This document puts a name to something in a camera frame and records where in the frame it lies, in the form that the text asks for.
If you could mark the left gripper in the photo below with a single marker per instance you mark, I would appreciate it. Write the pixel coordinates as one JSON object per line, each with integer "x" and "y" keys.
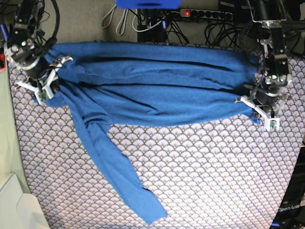
{"x": 265, "y": 97}

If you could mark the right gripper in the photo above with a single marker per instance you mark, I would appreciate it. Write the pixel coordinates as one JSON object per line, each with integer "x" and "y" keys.
{"x": 35, "y": 68}

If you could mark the blue long-sleeve T-shirt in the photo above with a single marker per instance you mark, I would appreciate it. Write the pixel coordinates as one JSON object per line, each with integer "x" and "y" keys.
{"x": 108, "y": 83}

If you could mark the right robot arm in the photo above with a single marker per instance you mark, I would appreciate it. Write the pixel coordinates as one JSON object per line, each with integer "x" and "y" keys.
{"x": 21, "y": 49}

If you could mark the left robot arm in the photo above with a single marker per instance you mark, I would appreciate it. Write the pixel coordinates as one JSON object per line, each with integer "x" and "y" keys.
{"x": 273, "y": 67}

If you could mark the patterned fan-print tablecloth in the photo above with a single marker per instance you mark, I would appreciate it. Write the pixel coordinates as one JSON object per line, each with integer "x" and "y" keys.
{"x": 227, "y": 174}

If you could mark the black OpenArm box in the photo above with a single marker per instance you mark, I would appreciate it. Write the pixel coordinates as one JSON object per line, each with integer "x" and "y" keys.
{"x": 291, "y": 213}

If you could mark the black power strip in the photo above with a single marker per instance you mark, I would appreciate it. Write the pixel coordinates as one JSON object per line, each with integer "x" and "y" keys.
{"x": 206, "y": 14}

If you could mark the white plastic bin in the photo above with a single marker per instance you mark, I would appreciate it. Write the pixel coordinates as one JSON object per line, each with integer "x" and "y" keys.
{"x": 19, "y": 210}

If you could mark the blue-handled clamp at left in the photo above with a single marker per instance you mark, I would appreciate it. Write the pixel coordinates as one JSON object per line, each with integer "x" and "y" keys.
{"x": 5, "y": 31}

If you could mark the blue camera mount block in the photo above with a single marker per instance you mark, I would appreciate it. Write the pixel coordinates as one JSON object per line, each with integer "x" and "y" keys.
{"x": 148, "y": 4}

